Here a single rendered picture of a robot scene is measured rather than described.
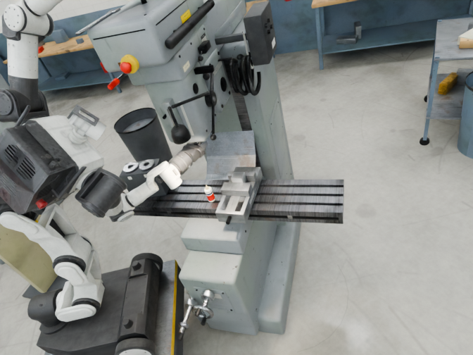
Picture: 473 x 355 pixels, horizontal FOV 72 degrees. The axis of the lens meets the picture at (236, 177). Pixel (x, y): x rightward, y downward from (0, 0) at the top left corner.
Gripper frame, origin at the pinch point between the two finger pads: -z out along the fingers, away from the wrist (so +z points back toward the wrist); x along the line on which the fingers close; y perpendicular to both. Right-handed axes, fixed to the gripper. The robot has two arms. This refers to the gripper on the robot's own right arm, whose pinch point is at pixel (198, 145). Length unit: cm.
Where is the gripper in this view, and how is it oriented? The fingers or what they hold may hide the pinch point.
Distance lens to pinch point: 163.3
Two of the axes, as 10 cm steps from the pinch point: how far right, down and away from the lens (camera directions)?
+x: -8.1, -2.1, 5.5
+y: 2.3, 7.4, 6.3
